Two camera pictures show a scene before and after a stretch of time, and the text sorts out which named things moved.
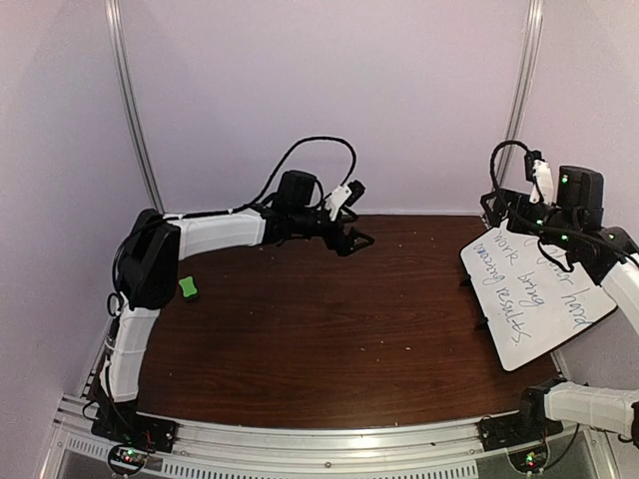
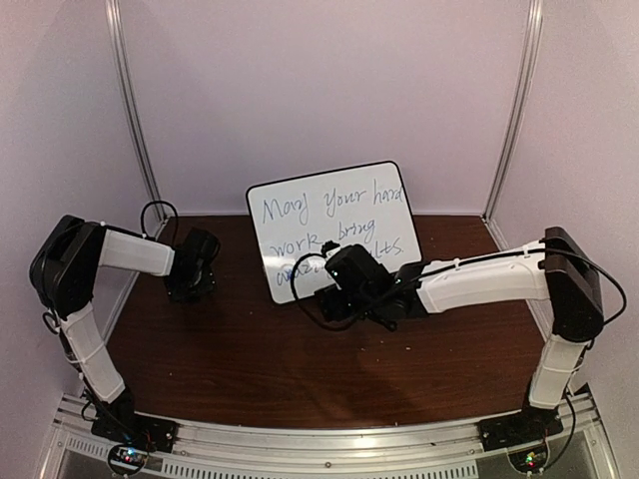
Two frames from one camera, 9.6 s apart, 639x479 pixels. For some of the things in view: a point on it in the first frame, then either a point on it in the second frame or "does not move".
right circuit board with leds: (529, 460) does not move
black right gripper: (503, 199) -> (329, 306)
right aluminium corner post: (531, 30) does not move
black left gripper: (343, 248) -> (207, 286)
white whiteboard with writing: (528, 302) -> (364, 206)
